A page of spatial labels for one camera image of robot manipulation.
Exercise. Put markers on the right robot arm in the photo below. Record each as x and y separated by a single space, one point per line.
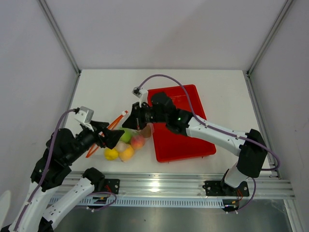
249 147

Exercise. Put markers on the clear zip top bag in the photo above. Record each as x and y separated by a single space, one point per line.
115 125

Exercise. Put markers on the beige garlic bulb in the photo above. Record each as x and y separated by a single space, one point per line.
121 146

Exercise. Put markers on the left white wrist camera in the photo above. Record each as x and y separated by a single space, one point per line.
84 115

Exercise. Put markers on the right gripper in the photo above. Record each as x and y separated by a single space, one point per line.
135 121

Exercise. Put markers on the right aluminium frame post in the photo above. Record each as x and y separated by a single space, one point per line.
285 9

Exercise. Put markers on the green apple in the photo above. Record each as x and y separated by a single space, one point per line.
126 137

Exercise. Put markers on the aluminium mounting rail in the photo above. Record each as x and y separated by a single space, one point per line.
190 185

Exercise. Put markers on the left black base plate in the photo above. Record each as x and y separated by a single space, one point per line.
112 185

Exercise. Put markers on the brown kiwi fruit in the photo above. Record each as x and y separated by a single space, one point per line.
146 132

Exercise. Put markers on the slotted cable duct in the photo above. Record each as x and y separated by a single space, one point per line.
153 202

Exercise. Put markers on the aluminium frame post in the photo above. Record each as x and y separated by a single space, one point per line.
58 34
285 9

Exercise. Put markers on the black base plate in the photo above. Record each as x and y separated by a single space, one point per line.
219 188
112 185

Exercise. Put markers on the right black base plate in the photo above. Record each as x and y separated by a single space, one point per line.
219 188

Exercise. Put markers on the yellow bumpy gourd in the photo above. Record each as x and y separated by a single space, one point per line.
111 154

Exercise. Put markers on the left aluminium frame post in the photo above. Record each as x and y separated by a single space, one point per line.
58 34

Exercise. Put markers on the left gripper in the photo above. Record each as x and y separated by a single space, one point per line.
112 137

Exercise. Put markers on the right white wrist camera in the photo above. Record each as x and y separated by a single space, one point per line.
141 93

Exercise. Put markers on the red plastic tray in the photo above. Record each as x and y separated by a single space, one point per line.
173 147

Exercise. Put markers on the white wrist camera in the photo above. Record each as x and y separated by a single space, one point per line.
84 115
141 93

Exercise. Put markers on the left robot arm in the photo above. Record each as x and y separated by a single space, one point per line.
62 150

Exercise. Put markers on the pink peach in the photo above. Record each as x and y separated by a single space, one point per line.
137 142

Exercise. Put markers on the orange fruit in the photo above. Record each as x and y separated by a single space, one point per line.
127 154

